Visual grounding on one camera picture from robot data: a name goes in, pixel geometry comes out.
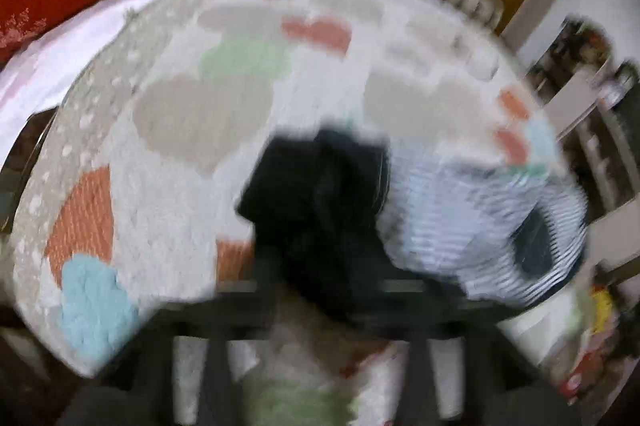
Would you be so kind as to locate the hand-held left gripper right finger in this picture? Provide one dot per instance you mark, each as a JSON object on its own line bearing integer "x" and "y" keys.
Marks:
{"x": 425, "y": 322}

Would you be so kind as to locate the blue white striped garment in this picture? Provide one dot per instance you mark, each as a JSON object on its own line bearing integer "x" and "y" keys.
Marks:
{"x": 450, "y": 216}

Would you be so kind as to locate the white shelf rack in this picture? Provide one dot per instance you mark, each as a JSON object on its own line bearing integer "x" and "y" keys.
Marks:
{"x": 585, "y": 105}

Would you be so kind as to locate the black pants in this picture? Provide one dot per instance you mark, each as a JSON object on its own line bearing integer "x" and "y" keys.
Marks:
{"x": 310, "y": 206}

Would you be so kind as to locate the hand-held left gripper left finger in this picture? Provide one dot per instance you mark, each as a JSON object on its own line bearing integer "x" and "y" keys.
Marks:
{"x": 250, "y": 312}

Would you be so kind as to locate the white bed sheet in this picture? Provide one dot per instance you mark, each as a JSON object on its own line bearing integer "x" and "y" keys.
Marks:
{"x": 50, "y": 55}

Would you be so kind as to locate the fluffy heart-patterned blanket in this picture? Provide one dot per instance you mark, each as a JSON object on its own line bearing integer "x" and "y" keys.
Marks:
{"x": 175, "y": 206}

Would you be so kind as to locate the colourful toy pile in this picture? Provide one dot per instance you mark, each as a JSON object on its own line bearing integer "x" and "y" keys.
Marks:
{"x": 600, "y": 331}

